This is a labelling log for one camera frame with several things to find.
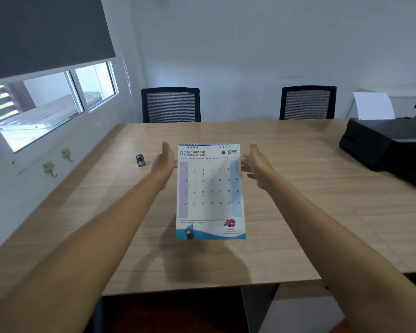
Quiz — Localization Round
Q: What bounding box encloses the person's left hand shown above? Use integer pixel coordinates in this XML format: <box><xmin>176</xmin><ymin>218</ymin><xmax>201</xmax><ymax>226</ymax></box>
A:
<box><xmin>150</xmin><ymin>141</ymin><xmax>178</xmax><ymax>191</ymax></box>

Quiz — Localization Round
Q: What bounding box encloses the person's right hand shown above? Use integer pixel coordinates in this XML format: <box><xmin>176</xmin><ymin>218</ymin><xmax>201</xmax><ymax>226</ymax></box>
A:
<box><xmin>241</xmin><ymin>142</ymin><xmax>282</xmax><ymax>191</ymax></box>

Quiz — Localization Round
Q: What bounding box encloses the white spiral desk calendar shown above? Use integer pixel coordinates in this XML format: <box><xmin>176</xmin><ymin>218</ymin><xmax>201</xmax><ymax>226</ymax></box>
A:
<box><xmin>175</xmin><ymin>142</ymin><xmax>247</xmax><ymax>241</ymax></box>

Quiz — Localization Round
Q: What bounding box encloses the person's left forearm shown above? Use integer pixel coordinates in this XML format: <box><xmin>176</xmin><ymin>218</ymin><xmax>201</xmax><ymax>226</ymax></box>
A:
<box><xmin>0</xmin><ymin>171</ymin><xmax>167</xmax><ymax>333</ymax></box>

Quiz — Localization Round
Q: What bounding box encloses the person's right forearm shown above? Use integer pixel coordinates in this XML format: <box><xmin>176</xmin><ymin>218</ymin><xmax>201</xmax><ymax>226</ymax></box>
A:
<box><xmin>263</xmin><ymin>177</ymin><xmax>416</xmax><ymax>333</ymax></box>

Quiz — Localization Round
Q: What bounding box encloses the black mesh office chair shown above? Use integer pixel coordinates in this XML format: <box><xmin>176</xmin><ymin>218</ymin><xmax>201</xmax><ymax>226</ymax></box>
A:
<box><xmin>279</xmin><ymin>85</ymin><xmax>337</xmax><ymax>120</ymax></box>
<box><xmin>141</xmin><ymin>87</ymin><xmax>202</xmax><ymax>124</ymax></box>

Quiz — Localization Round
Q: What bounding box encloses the white framed sliding window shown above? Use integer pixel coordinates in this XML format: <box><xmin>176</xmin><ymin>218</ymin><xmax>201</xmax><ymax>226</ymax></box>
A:
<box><xmin>0</xmin><ymin>60</ymin><xmax>120</xmax><ymax>154</ymax></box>

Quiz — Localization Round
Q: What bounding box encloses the white paper sheet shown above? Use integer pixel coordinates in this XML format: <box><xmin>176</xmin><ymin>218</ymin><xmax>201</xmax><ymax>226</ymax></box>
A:
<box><xmin>353</xmin><ymin>92</ymin><xmax>396</xmax><ymax>120</ymax></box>

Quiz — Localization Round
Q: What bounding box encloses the black printer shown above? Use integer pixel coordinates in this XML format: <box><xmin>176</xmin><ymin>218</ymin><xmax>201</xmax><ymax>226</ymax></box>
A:
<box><xmin>339</xmin><ymin>117</ymin><xmax>416</xmax><ymax>188</ymax></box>

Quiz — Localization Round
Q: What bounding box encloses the grey table leg panel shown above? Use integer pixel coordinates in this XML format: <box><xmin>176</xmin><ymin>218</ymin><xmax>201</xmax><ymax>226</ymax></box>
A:
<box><xmin>240</xmin><ymin>284</ymin><xmax>279</xmax><ymax>333</ymax></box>

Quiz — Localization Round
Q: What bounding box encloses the white low cabinet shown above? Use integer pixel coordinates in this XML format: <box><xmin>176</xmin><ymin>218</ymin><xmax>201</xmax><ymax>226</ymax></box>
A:
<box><xmin>347</xmin><ymin>87</ymin><xmax>416</xmax><ymax>122</ymax></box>

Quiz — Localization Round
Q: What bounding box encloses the dark grey roller blind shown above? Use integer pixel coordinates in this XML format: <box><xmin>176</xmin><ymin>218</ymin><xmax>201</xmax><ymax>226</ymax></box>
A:
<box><xmin>0</xmin><ymin>0</ymin><xmax>116</xmax><ymax>82</ymax></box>

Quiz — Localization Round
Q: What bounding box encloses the white blind cord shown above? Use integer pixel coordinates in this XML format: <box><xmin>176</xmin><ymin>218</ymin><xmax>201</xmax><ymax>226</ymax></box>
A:
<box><xmin>121</xmin><ymin>52</ymin><xmax>132</xmax><ymax>97</ymax></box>

